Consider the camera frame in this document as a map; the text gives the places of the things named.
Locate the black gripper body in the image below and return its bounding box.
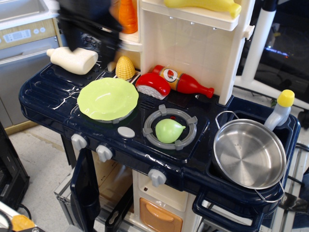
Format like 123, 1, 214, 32
59, 16, 122, 52

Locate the light green toy pear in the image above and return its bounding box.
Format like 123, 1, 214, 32
155, 118, 186, 144

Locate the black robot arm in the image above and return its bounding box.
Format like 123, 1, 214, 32
58, 0, 122, 56

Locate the light green toy plate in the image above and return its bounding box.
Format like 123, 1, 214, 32
77, 77, 139, 121

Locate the white toy mayonnaise bottle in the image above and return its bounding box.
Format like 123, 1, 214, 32
46, 47, 98, 75

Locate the orange toy carrot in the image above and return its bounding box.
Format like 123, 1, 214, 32
118, 0, 138, 34

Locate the yellow toy corn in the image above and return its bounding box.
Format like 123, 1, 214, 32
115, 56, 136, 80

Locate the red toy sushi piece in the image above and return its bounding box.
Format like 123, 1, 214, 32
135, 73, 171, 100

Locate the toy kitchen play set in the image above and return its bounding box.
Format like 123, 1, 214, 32
18, 0, 302, 232

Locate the grey oval button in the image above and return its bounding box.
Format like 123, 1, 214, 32
117, 127, 135, 138

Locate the grey left stove knob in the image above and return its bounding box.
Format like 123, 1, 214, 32
71, 133, 87, 151

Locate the grey stove knob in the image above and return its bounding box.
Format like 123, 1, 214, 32
71, 133, 87, 151
148, 169, 167, 187
96, 145, 113, 162

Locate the red toy ketchup bottle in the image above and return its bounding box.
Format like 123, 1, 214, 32
152, 65, 214, 98

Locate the grey middle stove knob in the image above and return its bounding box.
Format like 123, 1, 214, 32
96, 145, 113, 162

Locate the yellow toy banana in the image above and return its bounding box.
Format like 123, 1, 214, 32
164, 0, 242, 18

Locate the black computer case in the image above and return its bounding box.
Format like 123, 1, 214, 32
0, 126, 29, 210

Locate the dark blue oven door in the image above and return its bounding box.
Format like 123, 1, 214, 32
70, 148, 100, 232

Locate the grey right stove knob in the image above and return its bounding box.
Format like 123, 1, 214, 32
148, 169, 167, 187

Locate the orange toy drawer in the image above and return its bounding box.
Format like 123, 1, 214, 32
140, 198, 183, 232

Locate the yellow sponge object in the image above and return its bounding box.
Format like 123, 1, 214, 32
11, 215, 35, 232

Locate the stainless steel pot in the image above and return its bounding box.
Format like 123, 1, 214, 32
212, 112, 287, 203

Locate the grey toy faucet yellow cap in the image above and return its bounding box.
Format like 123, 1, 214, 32
264, 89, 295, 130

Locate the grey toy burner ring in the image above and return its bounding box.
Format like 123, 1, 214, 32
142, 104, 198, 151

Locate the white pipe frame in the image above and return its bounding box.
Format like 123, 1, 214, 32
235, 0, 309, 110

